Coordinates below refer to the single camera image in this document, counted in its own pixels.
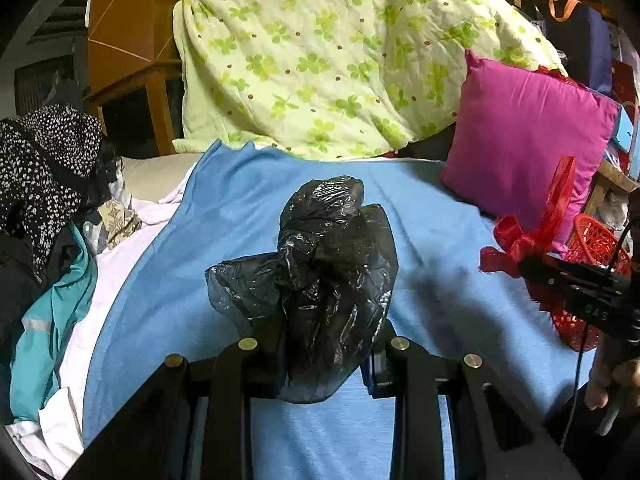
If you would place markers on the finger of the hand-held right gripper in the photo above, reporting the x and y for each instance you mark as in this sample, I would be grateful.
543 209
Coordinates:
560 272

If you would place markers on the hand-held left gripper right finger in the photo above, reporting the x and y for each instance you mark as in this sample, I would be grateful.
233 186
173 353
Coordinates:
400 370

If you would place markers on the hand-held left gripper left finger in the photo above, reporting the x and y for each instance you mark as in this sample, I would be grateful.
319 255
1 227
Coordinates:
250 365

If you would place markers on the red plastic mesh basket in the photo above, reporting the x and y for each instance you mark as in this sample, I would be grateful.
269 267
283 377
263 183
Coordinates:
595 245

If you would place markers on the small red plastic bag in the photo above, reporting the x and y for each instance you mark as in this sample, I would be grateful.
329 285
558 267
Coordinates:
520 245

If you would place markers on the black plastic bag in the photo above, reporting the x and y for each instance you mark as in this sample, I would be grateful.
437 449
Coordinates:
325 285

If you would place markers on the person's right hand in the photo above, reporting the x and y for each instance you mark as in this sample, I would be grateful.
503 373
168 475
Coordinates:
615 380

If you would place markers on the old wooden bench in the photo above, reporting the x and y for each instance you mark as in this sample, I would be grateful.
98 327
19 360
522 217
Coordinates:
605 175

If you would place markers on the blue blanket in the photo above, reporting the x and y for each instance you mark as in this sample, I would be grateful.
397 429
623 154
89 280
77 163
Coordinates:
175 260

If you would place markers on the magenta pillow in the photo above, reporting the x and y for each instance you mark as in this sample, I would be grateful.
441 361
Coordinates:
520 135

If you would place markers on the light blue cardboard box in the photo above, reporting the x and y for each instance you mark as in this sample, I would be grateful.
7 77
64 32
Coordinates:
625 130

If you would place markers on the white bed sheet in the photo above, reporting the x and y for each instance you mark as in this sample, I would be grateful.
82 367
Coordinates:
85 340

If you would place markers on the beige patterned cloth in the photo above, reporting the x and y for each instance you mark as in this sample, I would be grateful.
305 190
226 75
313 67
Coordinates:
120 220

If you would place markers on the large stuffed red plastic bag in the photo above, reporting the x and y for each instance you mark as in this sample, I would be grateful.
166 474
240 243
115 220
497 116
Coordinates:
550 71

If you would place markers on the teal garment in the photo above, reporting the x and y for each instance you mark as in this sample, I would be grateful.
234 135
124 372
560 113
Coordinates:
55 310

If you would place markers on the dark red gift box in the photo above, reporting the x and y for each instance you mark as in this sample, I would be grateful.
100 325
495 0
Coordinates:
625 80

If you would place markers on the cream pillow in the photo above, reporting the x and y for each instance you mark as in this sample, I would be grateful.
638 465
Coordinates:
150 175

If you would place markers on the black white-dotted garment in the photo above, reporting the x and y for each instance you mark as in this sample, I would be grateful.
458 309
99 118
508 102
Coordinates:
40 170

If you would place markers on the green clover print quilt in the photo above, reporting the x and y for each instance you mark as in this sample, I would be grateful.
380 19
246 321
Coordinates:
325 60

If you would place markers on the orange wooden cabinet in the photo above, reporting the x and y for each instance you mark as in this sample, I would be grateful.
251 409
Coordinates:
130 10

